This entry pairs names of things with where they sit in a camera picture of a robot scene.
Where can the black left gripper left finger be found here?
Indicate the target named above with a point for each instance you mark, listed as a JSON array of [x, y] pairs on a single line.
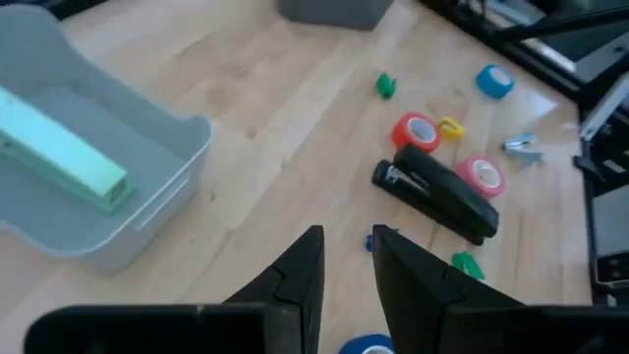
[[304, 275]]

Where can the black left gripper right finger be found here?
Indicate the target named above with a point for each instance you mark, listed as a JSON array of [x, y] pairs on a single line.
[[413, 285]]

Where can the blue staple remover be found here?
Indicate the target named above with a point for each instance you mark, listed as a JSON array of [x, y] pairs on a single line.
[[368, 243]]

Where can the dark blue tape roll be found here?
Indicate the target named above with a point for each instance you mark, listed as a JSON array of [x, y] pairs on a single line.
[[354, 344]]

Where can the black stapler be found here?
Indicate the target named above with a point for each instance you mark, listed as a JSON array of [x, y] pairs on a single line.
[[442, 192]]

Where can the red tape roll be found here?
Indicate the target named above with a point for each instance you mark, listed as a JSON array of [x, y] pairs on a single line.
[[400, 133]]

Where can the yellow staple remover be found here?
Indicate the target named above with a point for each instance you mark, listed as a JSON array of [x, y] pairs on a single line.
[[449, 129]]

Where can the grey-blue staple remover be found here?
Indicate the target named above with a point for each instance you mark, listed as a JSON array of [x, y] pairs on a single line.
[[523, 155]]

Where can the light blue tape roll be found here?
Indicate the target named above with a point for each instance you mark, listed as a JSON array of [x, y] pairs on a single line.
[[486, 83]]

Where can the mint green stapler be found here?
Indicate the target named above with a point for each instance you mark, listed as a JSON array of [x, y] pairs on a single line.
[[64, 152]]

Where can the pink tape roll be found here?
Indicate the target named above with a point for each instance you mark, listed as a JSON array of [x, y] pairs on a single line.
[[464, 172]]

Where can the light grey plastic bin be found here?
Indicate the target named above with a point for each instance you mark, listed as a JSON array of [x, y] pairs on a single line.
[[162, 162]]

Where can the dark translucent plastic bin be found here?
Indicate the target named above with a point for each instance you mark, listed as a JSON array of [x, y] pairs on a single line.
[[339, 12]]

